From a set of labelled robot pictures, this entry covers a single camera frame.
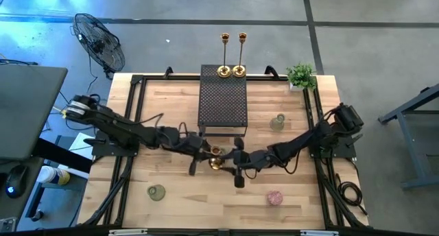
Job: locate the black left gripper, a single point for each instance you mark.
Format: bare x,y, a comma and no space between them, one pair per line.
199,147

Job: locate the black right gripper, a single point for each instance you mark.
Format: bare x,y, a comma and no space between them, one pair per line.
241,159

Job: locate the short gold candlestick holder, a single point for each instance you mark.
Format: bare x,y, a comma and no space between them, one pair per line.
215,163

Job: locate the pink glass candle holder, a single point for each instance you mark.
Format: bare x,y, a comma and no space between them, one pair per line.
275,198

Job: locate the tall gold candlestick holder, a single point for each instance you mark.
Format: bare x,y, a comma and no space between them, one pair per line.
239,70
224,71

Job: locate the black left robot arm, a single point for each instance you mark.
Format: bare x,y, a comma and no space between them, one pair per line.
116,124

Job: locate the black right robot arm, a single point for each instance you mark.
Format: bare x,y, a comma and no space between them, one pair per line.
302,141

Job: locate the black perforated metal stand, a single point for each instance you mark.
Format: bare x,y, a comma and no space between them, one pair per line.
223,102

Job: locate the black clamp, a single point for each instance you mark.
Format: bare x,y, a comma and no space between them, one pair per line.
271,71
168,71

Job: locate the green plant in white pot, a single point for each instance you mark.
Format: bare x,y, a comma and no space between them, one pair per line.
301,76

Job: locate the white sheet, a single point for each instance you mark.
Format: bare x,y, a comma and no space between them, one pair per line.
80,141

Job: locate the black desk beam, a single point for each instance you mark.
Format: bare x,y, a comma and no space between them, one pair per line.
61,157

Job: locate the black floor fan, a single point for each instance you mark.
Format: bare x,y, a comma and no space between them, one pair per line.
99,44

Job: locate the white and yellow wipes container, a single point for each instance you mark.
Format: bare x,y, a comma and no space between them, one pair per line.
53,176

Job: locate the blue metal desk foot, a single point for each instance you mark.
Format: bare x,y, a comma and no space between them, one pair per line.
34,201

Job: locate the blue-grey metal table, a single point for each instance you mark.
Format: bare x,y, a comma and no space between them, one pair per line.
411,102

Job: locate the black computer mouse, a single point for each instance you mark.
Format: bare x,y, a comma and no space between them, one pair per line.
15,181

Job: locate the grey phone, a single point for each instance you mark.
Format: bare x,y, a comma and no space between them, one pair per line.
7,224

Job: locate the silver bracket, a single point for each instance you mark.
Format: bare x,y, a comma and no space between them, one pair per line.
319,233
127,233

